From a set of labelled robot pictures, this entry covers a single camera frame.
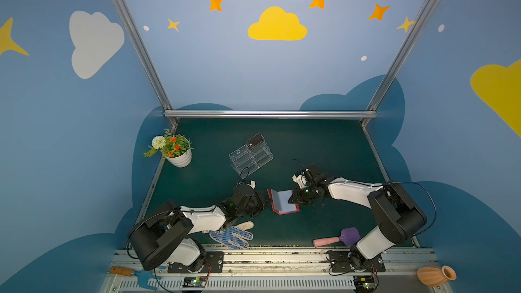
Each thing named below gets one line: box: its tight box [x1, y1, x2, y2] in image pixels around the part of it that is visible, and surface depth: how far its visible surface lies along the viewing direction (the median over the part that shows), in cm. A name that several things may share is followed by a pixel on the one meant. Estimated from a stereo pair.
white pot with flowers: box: [143, 128, 196, 169], surface depth 94 cm
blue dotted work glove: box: [208, 221, 255, 250], surface depth 82 cm
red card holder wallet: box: [266, 188, 300, 216], surface depth 90 cm
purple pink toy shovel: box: [312, 227, 361, 247], surface depth 80 cm
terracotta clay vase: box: [416, 265, 458, 287], surface depth 65 cm
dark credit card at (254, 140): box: [246, 132, 264, 148], surface depth 102 cm
